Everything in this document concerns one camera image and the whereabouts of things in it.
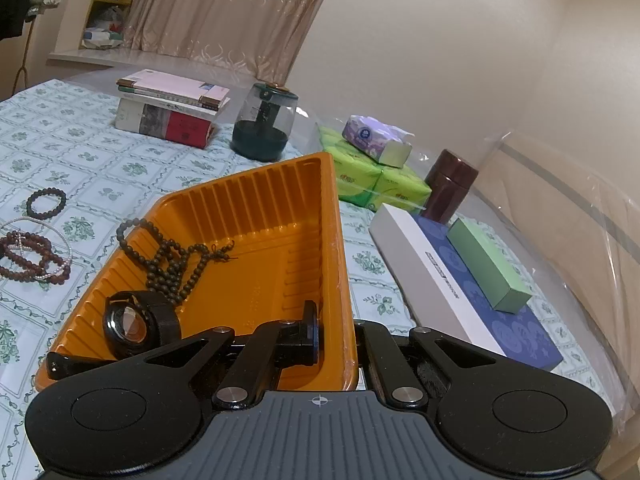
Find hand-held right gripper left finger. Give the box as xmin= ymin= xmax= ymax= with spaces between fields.
xmin=131 ymin=300 xmax=322 ymax=411

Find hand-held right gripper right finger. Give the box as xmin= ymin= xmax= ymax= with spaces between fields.
xmin=350 ymin=319 xmax=506 ymax=410

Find orange plastic tray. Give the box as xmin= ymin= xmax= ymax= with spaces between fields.
xmin=35 ymin=152 xmax=360 ymax=392

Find black wristwatch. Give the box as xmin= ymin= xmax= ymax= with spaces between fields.
xmin=46 ymin=290 xmax=182 ymax=381

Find dark wooden bead necklace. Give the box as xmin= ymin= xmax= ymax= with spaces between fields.
xmin=116 ymin=218 xmax=240 ymax=306

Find long white box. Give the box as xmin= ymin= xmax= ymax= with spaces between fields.
xmin=370 ymin=205 xmax=503 ymax=358

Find small green box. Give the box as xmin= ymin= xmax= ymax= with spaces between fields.
xmin=446 ymin=218 xmax=531 ymax=314

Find blue patterned box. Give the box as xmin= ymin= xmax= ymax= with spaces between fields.
xmin=412 ymin=215 xmax=563 ymax=372

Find green tissue multipack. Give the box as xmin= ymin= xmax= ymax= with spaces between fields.
xmin=318 ymin=124 xmax=433 ymax=213

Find brown cylindrical canister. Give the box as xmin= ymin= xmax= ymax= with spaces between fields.
xmin=425 ymin=149 xmax=480 ymax=225

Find dark green glass jar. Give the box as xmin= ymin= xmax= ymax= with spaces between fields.
xmin=230 ymin=81 xmax=298 ymax=162

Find purple tissue pack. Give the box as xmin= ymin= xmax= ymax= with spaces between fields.
xmin=342 ymin=114 xmax=415 ymax=168

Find thick white and red book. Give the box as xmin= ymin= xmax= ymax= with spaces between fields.
xmin=115 ymin=96 xmax=220 ymax=149

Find clear plastic sheet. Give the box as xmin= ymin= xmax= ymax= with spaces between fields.
xmin=480 ymin=127 xmax=640 ymax=436

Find thin white book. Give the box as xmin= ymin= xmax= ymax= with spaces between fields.
xmin=117 ymin=87 xmax=232 ymax=112

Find pink cover book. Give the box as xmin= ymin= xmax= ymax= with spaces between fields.
xmin=116 ymin=69 xmax=231 ymax=107

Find beige curtain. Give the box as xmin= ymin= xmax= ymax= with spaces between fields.
xmin=121 ymin=0 xmax=346 ymax=83

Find plastic bags on sill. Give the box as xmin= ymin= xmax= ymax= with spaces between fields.
xmin=81 ymin=5 xmax=126 ymax=51

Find yellow shelf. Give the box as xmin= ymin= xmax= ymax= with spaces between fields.
xmin=80 ymin=0 xmax=146 ymax=51

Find dark hanging garment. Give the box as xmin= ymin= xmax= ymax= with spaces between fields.
xmin=0 ymin=0 xmax=46 ymax=41

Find white pearl bead bracelet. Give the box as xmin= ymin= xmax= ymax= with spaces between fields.
xmin=0 ymin=217 xmax=75 ymax=282

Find dark bead bracelet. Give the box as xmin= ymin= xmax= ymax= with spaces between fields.
xmin=26 ymin=187 xmax=68 ymax=220

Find reddish brown bead necklace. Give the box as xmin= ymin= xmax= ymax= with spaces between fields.
xmin=0 ymin=234 xmax=72 ymax=283

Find hanging brown cord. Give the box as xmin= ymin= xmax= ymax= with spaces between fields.
xmin=10 ymin=17 xmax=36 ymax=98

